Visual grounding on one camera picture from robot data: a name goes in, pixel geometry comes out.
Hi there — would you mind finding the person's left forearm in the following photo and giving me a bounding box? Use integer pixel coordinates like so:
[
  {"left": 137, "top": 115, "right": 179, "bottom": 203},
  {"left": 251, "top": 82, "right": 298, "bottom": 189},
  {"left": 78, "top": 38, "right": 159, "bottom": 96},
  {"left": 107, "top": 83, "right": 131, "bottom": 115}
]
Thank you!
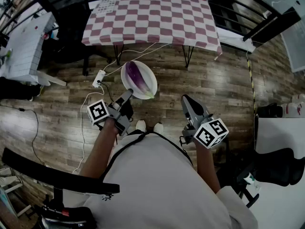
[{"left": 80, "top": 118, "right": 120, "bottom": 178}]

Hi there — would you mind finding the person's left white shoe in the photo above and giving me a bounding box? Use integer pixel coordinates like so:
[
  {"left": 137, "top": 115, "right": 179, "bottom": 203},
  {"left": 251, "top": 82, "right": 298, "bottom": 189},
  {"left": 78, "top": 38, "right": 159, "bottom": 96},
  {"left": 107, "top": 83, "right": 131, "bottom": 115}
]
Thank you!
[{"left": 135, "top": 119, "right": 147, "bottom": 133}]

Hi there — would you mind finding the checkered red white table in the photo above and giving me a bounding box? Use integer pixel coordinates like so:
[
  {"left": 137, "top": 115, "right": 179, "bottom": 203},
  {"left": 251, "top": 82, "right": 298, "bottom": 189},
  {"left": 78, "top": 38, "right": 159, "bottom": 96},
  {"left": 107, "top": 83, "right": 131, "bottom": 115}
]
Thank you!
[{"left": 81, "top": 0, "right": 224, "bottom": 69}]

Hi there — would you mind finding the black mesh office chair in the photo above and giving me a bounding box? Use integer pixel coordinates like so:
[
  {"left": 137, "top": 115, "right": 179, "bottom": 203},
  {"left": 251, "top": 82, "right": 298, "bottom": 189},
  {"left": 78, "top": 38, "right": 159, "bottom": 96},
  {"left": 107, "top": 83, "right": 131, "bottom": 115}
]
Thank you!
[{"left": 41, "top": 0, "right": 112, "bottom": 76}]

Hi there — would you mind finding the purple eggplant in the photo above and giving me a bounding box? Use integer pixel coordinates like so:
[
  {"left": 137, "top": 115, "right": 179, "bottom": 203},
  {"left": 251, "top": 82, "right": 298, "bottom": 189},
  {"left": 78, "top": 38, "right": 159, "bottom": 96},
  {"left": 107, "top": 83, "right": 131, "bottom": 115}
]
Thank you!
[{"left": 125, "top": 61, "right": 155, "bottom": 99}]

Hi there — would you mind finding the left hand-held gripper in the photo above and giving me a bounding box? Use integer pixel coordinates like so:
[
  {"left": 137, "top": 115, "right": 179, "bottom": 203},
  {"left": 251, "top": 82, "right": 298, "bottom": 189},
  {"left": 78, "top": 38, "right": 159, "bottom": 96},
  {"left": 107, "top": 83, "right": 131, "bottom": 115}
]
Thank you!
[{"left": 87, "top": 89, "right": 134, "bottom": 137}]

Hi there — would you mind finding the black armrest office chair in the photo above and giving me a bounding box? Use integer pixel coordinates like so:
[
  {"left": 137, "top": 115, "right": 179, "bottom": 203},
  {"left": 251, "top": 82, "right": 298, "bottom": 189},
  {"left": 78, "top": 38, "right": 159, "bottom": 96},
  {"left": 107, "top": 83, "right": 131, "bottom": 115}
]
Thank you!
[{"left": 1, "top": 147, "right": 120, "bottom": 229}]

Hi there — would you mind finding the black neck strap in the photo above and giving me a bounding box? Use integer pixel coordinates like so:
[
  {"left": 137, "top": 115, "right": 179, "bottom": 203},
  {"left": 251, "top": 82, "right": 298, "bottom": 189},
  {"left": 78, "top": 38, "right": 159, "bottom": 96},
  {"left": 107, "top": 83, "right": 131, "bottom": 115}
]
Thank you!
[{"left": 100, "top": 130, "right": 193, "bottom": 183}]

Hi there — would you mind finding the person's white shirt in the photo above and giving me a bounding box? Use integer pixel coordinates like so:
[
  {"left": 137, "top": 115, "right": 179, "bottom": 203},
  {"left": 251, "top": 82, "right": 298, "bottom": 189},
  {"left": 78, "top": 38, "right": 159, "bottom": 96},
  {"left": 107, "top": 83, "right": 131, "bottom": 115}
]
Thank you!
[{"left": 59, "top": 130, "right": 259, "bottom": 229}]

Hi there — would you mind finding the white tiled counter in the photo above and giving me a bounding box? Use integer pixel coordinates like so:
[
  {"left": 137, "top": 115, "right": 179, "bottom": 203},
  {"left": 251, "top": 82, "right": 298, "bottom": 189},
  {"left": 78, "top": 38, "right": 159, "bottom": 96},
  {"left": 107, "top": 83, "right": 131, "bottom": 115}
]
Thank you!
[{"left": 0, "top": 12, "right": 57, "bottom": 85}]

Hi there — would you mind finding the white grid sheet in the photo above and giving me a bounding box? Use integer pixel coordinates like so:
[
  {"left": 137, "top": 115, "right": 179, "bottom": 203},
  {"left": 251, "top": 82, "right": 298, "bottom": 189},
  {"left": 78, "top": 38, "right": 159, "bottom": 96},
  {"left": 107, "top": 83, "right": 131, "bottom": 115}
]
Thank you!
[{"left": 95, "top": 0, "right": 122, "bottom": 15}]

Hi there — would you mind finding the white power strip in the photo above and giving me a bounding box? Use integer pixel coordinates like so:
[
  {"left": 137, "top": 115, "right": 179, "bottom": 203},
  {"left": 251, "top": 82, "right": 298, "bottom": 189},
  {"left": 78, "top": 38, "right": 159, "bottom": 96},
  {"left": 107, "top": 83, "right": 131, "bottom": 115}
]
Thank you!
[{"left": 92, "top": 70, "right": 107, "bottom": 88}]

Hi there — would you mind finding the person's right forearm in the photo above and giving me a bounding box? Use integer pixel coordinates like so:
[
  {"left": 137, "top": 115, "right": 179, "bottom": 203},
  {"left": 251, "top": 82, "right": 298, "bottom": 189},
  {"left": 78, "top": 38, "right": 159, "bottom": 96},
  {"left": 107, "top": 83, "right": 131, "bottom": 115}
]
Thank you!
[{"left": 194, "top": 139, "right": 221, "bottom": 194}]

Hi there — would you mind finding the black metal railing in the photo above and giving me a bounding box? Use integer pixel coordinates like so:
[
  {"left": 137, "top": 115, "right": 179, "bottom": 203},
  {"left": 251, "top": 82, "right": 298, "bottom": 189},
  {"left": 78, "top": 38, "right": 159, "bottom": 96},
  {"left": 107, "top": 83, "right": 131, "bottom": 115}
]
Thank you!
[{"left": 0, "top": 0, "right": 302, "bottom": 42}]

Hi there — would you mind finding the white panel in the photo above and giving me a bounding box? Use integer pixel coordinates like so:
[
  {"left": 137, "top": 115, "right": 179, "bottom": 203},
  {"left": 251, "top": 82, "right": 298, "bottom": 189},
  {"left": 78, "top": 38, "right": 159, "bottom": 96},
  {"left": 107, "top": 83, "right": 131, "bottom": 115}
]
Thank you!
[{"left": 218, "top": 27, "right": 256, "bottom": 54}]

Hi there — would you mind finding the thin black floor cable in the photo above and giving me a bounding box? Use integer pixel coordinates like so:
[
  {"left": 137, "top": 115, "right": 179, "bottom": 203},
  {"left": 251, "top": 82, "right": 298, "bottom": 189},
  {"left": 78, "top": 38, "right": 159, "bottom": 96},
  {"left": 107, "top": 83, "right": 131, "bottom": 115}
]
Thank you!
[{"left": 0, "top": 105, "right": 52, "bottom": 168}]

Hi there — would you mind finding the black swivel chair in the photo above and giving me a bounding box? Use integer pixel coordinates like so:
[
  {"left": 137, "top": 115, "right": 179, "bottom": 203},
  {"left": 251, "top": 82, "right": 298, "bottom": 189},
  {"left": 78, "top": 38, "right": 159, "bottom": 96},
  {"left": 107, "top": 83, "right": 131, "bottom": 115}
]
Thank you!
[{"left": 214, "top": 137, "right": 305, "bottom": 208}]

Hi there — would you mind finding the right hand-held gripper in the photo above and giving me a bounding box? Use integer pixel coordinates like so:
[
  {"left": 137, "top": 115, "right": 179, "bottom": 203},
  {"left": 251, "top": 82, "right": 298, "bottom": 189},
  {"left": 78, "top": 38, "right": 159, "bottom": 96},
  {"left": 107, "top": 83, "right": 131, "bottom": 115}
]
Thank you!
[{"left": 180, "top": 94, "right": 229, "bottom": 150}]

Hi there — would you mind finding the black bag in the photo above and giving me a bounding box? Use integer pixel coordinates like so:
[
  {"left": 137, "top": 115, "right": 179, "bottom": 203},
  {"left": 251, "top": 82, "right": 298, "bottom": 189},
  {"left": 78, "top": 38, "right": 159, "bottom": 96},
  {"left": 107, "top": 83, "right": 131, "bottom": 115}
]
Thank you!
[{"left": 257, "top": 103, "right": 284, "bottom": 118}]

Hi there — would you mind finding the white plate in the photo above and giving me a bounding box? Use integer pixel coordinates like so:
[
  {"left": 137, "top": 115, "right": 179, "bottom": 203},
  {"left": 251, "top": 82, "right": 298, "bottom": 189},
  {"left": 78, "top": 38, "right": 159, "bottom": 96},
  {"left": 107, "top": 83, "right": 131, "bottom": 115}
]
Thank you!
[{"left": 120, "top": 61, "right": 158, "bottom": 100}]

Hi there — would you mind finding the yellow black striped tape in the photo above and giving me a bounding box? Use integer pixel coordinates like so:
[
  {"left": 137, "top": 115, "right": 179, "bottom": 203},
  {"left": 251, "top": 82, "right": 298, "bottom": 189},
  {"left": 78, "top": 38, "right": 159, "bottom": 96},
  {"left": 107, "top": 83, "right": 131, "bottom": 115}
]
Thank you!
[{"left": 246, "top": 53, "right": 257, "bottom": 119}]

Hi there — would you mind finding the white side table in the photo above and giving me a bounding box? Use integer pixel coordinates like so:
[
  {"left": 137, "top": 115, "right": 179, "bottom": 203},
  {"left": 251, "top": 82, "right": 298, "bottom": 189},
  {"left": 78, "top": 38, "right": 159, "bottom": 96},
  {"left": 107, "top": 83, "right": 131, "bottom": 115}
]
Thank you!
[{"left": 254, "top": 117, "right": 305, "bottom": 229}]

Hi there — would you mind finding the black bundle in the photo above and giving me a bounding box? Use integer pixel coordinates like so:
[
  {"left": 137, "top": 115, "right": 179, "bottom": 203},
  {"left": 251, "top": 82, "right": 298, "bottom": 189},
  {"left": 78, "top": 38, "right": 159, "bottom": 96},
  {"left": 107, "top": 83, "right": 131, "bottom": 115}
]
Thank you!
[{"left": 0, "top": 76, "right": 42, "bottom": 102}]

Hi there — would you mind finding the white cabinet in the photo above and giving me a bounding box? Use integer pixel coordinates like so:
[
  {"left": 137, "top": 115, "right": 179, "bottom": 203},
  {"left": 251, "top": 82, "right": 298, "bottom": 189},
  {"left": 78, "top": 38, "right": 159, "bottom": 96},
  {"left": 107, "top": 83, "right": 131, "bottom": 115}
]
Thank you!
[{"left": 257, "top": 0, "right": 305, "bottom": 73}]

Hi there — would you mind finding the white power cable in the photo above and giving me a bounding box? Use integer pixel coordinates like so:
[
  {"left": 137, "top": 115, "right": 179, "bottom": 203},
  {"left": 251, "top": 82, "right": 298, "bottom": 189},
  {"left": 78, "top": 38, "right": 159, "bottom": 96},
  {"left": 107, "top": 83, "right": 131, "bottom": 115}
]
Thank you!
[
  {"left": 72, "top": 87, "right": 105, "bottom": 174},
  {"left": 103, "top": 43, "right": 170, "bottom": 76}
]

